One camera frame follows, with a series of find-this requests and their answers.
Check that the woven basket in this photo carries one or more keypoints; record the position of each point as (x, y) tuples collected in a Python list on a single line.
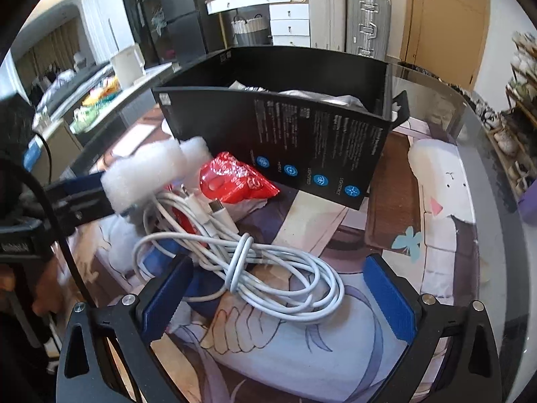
[(249, 31)]

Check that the grey sideboard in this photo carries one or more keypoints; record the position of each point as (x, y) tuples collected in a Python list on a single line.
[(58, 151)]

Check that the printed table mat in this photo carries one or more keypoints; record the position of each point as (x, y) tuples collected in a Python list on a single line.
[(327, 226)]

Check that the white countertop appliance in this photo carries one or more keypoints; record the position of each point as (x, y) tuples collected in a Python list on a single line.
[(128, 65)]

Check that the colourful snack packets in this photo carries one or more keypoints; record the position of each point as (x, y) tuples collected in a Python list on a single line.
[(96, 100)]

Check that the black cardboard box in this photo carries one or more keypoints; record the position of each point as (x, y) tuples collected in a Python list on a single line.
[(293, 134)]

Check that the person's left hand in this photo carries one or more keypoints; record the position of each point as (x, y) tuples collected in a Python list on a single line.
[(48, 285)]

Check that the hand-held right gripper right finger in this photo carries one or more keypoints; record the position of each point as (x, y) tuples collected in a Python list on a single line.
[(388, 298)]

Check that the beige curtain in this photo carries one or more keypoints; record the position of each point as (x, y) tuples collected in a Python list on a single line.
[(50, 50)]

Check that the white foam block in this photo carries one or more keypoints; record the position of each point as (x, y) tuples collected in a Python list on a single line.
[(147, 168)]

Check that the tan wooden door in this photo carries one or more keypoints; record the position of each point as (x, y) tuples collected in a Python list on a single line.
[(444, 21)]

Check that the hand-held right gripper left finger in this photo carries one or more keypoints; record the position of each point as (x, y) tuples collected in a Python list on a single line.
[(168, 298)]

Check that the wooden shoe rack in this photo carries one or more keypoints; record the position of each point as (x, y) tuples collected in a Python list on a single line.
[(518, 92)]

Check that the group of assorted shoes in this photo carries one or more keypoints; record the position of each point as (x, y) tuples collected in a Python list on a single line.
[(503, 138)]

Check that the silver suitcase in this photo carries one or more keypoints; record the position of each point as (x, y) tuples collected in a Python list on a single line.
[(369, 25)]

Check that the white dresser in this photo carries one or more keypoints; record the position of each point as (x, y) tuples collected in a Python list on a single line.
[(289, 16)]

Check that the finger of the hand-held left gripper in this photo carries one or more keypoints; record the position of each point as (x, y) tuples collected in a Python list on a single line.
[(82, 210), (79, 187)]

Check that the black refrigerator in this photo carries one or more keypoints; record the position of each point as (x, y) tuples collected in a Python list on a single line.
[(188, 12)]

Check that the white suitcase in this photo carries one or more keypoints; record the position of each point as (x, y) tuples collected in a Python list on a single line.
[(327, 16)]

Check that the purple bag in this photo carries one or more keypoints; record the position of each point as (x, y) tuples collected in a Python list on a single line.
[(529, 208)]

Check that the red plastic packet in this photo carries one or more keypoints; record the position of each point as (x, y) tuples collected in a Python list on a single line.
[(235, 176)]

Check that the dark glass display cabinet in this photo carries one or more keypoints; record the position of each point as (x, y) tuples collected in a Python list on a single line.
[(138, 12)]

